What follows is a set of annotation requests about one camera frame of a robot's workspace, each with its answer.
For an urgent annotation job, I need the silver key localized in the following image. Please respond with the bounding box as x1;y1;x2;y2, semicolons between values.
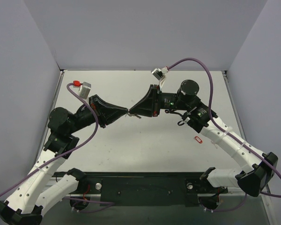
126;113;141;119

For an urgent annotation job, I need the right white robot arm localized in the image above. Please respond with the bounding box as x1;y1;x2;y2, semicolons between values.
129;80;278;197

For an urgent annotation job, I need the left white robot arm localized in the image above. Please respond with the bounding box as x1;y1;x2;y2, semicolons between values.
0;95;128;225

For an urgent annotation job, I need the red key tag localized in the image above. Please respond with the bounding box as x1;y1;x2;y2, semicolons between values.
194;136;203;144

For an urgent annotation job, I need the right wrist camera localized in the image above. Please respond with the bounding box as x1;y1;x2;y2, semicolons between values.
151;67;169;90

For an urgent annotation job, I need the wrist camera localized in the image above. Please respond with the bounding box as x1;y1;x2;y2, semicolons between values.
151;67;169;90
73;80;91;99

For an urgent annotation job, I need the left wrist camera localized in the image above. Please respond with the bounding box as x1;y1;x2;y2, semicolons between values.
73;80;91;99

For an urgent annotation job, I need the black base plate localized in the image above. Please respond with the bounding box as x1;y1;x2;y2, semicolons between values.
71;172;228;209

